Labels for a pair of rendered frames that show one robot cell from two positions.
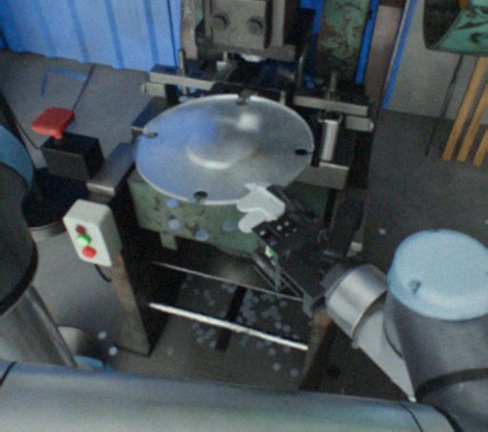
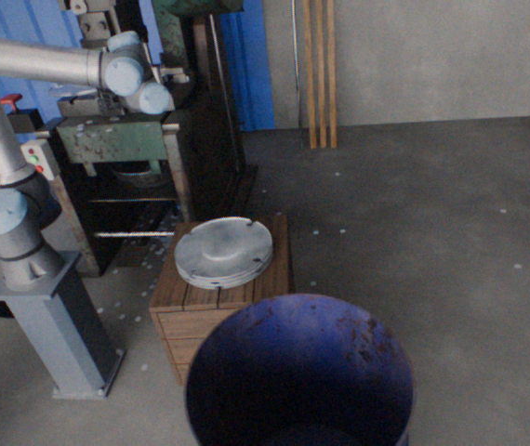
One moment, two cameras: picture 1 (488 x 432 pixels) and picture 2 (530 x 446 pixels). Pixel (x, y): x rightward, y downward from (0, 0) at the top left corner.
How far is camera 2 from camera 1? 1.03 m
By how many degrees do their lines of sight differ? 10
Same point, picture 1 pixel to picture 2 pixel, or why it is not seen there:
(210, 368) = (132, 254)
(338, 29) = (169, 39)
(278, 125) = not seen: hidden behind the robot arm
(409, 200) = (284, 173)
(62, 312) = not seen: hidden behind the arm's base
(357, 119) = (178, 75)
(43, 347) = not seen: outside the picture
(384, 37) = (201, 43)
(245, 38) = (100, 33)
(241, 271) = (145, 194)
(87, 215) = (33, 143)
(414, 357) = not seen: hidden behind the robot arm
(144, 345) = (96, 268)
